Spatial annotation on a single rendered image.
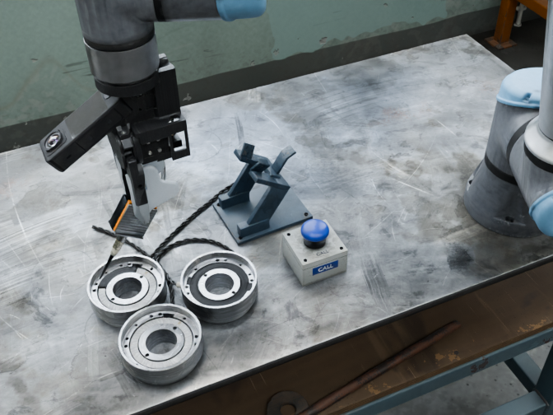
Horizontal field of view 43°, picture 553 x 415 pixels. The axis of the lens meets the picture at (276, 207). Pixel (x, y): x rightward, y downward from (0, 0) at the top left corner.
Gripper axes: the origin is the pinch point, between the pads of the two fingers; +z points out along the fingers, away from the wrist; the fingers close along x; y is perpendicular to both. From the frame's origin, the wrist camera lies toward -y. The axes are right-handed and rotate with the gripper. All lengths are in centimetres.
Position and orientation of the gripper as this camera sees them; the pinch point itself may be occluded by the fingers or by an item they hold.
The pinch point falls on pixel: (135, 209)
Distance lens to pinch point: 92.4
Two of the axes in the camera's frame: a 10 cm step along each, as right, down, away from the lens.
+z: 0.2, 7.4, 6.8
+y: 9.0, -3.1, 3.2
